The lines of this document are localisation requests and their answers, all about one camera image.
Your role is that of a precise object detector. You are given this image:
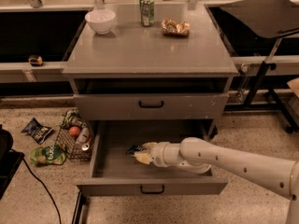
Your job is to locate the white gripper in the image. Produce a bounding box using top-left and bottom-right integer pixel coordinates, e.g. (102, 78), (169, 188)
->
(134, 142), (169, 168)

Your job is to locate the blue rxbar blueberry bar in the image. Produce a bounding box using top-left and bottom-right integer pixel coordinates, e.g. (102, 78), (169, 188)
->
(126, 145), (144, 155)

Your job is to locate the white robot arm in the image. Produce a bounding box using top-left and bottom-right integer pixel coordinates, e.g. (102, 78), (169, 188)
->
(132, 137), (299, 224)

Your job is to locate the open grey middle drawer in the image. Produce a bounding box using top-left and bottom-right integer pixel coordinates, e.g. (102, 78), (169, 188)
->
(77, 120), (228, 196)

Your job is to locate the closed grey upper drawer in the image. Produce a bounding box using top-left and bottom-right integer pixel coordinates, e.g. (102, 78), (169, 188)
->
(73, 94), (228, 120)

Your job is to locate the grey drawer cabinet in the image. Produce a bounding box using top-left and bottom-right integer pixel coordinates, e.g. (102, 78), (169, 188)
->
(61, 2), (239, 199)

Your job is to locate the orange fruit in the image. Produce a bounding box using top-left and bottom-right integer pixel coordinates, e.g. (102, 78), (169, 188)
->
(68, 126), (81, 138)

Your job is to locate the green snack bag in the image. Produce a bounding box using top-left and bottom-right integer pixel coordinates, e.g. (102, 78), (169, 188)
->
(30, 145), (66, 165)

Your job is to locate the blue chip bag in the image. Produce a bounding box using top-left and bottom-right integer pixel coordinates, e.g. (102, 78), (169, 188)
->
(22, 118), (52, 145)

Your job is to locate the crumpled golden snack bag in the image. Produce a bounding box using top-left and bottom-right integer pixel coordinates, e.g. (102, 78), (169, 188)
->
(162, 19), (190, 37)

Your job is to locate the black bag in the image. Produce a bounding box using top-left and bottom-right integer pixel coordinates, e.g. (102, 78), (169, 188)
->
(0, 125), (24, 199)

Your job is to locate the white bowl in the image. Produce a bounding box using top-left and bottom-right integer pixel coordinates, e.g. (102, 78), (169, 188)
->
(85, 9), (116, 35)

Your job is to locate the green soda can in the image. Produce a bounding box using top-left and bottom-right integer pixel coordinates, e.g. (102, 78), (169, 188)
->
(139, 0), (154, 27)

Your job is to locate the wire basket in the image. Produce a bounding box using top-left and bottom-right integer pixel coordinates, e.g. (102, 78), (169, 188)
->
(55, 109), (93, 161)

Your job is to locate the black power cable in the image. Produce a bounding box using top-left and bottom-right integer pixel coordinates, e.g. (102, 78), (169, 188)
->
(8, 148), (63, 224)

